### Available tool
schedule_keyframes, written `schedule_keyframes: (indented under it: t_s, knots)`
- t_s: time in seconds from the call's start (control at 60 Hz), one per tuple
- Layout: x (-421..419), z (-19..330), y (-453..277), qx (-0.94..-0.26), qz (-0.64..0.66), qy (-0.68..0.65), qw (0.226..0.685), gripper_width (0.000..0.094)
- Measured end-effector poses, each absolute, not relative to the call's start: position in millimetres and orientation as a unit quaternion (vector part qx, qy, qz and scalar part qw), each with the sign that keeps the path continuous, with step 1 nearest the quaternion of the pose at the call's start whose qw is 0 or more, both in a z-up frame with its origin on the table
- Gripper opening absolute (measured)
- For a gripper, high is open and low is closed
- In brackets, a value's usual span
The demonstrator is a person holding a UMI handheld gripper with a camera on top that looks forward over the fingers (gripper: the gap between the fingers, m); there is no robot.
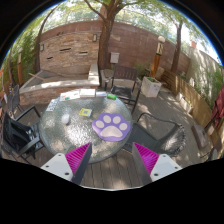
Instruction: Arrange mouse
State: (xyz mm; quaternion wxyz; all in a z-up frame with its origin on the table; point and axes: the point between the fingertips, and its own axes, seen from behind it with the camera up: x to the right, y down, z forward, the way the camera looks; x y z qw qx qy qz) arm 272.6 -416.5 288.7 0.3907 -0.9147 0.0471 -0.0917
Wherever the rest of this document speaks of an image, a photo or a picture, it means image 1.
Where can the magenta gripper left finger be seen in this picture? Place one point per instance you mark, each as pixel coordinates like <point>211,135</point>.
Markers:
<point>70,166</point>

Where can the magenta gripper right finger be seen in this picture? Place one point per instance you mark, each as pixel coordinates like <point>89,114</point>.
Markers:
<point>152,166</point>

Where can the purple paw mouse pad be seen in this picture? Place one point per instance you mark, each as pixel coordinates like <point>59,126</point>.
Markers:
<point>111,127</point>

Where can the black chair right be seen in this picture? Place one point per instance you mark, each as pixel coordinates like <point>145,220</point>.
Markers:
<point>159,135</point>

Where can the black chair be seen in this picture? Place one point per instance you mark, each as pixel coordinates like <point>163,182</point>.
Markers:
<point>124,84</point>
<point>19,140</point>
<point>159,135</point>

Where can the round glass patio table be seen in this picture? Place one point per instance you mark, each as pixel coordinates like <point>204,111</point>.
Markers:
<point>60,138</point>

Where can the black chair left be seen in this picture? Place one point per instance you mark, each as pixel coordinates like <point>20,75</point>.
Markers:
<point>19,140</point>

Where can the white paper booklet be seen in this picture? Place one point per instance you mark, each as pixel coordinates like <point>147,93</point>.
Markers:
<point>69,95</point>

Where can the white box on table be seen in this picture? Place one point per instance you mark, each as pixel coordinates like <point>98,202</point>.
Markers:
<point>85,93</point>

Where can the white square planter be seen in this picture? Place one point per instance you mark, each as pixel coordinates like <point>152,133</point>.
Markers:
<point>150,87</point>

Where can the green small object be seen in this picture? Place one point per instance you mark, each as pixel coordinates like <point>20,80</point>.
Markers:
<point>111,96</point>

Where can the stone water feature basin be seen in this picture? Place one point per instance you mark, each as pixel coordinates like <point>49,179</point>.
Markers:
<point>45,85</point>

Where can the black chair far side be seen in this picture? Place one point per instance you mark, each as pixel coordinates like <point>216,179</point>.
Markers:
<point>124,84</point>

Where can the tree trunk centre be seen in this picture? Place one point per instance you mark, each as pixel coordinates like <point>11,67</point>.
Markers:
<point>107,11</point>

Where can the grey wall box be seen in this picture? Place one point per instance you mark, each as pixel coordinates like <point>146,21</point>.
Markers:
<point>114,57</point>

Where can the wooden lamp post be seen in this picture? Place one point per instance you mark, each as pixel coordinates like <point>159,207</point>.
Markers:
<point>159,50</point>

